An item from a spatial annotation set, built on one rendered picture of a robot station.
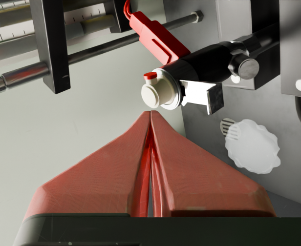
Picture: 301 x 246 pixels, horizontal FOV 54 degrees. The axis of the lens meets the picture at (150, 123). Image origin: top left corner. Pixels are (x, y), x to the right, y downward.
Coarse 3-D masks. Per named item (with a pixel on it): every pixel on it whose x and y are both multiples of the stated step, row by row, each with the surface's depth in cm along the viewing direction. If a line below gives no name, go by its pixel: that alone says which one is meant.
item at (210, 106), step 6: (216, 84) 16; (210, 90) 15; (216, 90) 16; (210, 96) 15; (216, 96) 16; (222, 96) 16; (210, 102) 15; (216, 102) 16; (210, 108) 16; (216, 108) 16; (210, 114) 16
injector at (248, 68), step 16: (256, 32) 24; (272, 32) 25; (208, 48) 21; (224, 48) 21; (240, 48) 22; (256, 48) 23; (176, 64) 19; (192, 64) 19; (208, 64) 19; (224, 64) 20; (240, 64) 19; (256, 64) 19; (176, 80) 18; (208, 80) 19; (224, 80) 21; (176, 96) 18
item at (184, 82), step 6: (180, 84) 18; (186, 84) 17; (192, 84) 17; (198, 84) 17; (204, 84) 16; (210, 84) 16; (186, 90) 18; (192, 90) 17; (198, 90) 17; (204, 90) 17; (222, 90) 16; (186, 96) 18; (192, 96) 18; (198, 96) 17; (204, 96) 17; (186, 102) 18; (198, 102) 17; (204, 102) 17; (222, 102) 16
